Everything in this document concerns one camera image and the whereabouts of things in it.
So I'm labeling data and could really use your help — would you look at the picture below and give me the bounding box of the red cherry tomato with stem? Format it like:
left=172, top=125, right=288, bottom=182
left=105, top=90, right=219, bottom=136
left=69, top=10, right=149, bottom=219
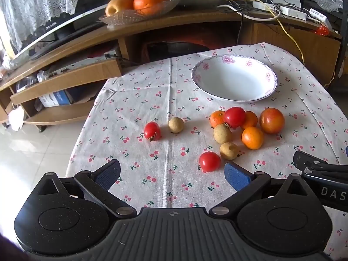
left=143, top=122, right=162, bottom=141

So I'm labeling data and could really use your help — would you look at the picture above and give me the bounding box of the white set-top box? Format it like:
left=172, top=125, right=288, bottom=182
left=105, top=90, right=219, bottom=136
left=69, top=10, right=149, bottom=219
left=309, top=8, right=333, bottom=31

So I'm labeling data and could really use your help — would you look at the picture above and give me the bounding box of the large red-orange tomato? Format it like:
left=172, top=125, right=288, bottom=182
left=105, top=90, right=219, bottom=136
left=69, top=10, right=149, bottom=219
left=259, top=108, right=285, bottom=134

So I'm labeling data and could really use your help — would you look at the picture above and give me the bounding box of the small red cherry tomato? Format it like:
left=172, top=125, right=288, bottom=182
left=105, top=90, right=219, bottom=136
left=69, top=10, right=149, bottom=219
left=224, top=107, right=246, bottom=129

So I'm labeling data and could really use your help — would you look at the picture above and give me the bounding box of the television with lace cover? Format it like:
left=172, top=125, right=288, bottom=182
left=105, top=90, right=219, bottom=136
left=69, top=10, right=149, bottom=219
left=1, top=0, right=110, bottom=58

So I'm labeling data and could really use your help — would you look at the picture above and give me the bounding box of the white floral ceramic plate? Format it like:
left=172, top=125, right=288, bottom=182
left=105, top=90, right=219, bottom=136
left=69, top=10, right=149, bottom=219
left=192, top=55, right=278, bottom=102

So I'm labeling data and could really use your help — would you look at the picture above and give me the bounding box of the white thick cable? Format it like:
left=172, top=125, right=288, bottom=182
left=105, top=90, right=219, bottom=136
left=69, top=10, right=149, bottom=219
left=217, top=3, right=282, bottom=23

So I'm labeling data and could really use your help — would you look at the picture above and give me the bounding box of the glass fruit bowl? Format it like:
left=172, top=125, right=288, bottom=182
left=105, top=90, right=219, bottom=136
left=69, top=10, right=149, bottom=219
left=99, top=0, right=179, bottom=26

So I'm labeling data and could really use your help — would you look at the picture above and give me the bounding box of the orange tangerine front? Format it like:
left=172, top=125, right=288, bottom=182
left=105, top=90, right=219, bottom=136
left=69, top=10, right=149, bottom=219
left=241, top=127, right=264, bottom=150

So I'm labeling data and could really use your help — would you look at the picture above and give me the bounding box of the white power strip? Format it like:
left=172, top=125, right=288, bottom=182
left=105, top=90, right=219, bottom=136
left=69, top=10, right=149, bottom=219
left=252, top=1, right=307, bottom=21

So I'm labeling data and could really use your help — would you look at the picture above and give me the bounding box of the tan longan lone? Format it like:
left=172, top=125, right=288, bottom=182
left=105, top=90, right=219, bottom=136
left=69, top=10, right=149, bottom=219
left=168, top=117, right=185, bottom=134

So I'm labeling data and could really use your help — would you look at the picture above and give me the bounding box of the orange tangerine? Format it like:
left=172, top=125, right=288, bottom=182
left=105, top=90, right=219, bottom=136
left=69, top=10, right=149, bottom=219
left=241, top=127, right=264, bottom=150
left=241, top=111, right=258, bottom=130
left=209, top=110, right=225, bottom=129

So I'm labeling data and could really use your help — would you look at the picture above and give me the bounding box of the front orange in bowl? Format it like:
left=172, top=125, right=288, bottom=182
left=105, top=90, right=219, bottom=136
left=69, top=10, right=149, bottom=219
left=133, top=0, right=169, bottom=15

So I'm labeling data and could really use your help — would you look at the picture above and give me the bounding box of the yellow apple in bowl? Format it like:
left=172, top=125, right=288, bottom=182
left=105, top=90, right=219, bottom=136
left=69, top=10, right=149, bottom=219
left=105, top=0, right=133, bottom=17

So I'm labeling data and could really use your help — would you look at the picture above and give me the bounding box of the yellow cable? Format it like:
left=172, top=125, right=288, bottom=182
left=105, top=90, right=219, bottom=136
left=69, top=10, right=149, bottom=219
left=176, top=0, right=336, bottom=88

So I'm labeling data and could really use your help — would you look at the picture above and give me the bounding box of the cherry print tablecloth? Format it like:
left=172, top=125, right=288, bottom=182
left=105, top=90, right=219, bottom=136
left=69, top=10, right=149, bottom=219
left=65, top=42, right=348, bottom=259

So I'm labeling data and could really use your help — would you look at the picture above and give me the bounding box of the black metal shelf rack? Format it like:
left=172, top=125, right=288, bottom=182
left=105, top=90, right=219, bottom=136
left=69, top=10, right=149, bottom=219
left=299, top=0, right=348, bottom=80

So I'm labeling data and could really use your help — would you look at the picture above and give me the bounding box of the wooden TV stand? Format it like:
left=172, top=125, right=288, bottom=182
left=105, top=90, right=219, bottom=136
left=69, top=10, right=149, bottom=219
left=1, top=10, right=346, bottom=129

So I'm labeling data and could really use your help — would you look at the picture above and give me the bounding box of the blue white box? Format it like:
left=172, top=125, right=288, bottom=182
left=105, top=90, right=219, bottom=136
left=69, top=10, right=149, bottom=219
left=38, top=90, right=71, bottom=108

